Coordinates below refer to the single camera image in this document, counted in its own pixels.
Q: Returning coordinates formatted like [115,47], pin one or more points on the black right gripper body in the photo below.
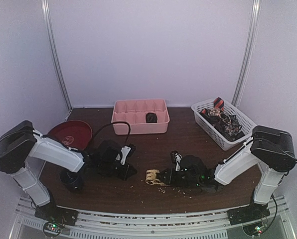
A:
[170,176]

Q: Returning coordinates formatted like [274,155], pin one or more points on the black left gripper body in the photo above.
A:
[107,169]

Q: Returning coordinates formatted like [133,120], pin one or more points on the leopard print tie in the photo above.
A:
[151,177]

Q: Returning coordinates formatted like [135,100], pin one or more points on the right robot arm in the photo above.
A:
[270,146]

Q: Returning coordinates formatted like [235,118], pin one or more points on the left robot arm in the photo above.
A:
[24,141]

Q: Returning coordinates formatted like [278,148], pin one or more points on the dark patterned ties pile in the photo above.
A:
[227,125]

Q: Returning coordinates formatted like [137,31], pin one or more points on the dark blue cup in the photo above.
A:
[71,180]

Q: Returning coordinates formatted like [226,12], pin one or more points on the white plastic mesh basket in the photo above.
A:
[247,124]

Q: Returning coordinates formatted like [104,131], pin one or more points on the red round plate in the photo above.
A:
[73,133]

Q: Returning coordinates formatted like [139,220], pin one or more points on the pink divided organizer box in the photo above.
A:
[131,115]

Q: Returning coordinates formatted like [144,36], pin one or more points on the rolled black tie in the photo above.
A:
[151,118]

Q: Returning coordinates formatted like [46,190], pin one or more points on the red black striped tie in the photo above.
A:
[219,103]

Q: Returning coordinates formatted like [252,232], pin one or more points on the right circuit board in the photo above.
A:
[256,229]

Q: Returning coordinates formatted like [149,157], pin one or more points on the circuit board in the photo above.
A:
[52,229]
[256,229]

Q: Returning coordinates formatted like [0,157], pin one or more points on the left circuit board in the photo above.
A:
[52,229]

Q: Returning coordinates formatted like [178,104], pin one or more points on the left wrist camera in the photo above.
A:
[125,152]

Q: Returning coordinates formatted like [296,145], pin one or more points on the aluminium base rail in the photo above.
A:
[201,225]

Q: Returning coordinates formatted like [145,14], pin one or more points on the right aluminium corner post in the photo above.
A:
[250,45]

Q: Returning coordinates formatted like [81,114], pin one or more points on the aluminium corner post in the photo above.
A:
[250,45]
[54,54]

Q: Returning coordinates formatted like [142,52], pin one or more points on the left aluminium corner post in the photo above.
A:
[54,54]

